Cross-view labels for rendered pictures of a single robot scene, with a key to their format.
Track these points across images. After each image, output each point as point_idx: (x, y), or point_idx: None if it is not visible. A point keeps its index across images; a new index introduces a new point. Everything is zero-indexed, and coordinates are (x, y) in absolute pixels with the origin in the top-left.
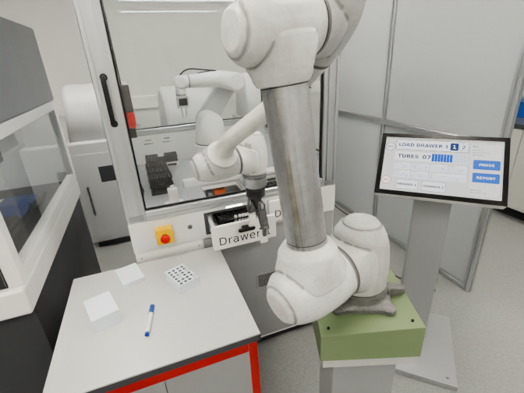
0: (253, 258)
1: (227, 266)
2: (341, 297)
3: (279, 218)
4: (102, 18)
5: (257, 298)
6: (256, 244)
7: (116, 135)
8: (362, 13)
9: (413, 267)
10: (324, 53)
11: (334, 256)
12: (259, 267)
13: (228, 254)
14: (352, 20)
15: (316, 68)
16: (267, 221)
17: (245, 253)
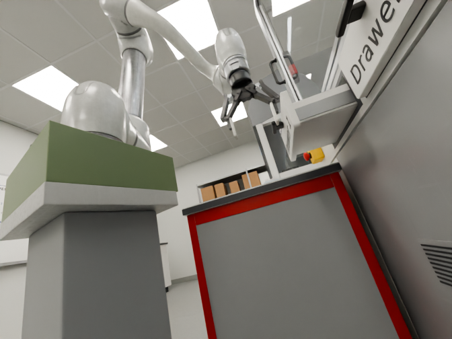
0: (390, 191)
1: (283, 178)
2: None
3: (364, 82)
4: (266, 32)
5: None
6: (378, 157)
7: (287, 87)
8: (101, 3)
9: None
10: (120, 28)
11: None
12: (411, 217)
13: (360, 179)
14: (105, 12)
15: (130, 24)
16: (221, 111)
17: (374, 177)
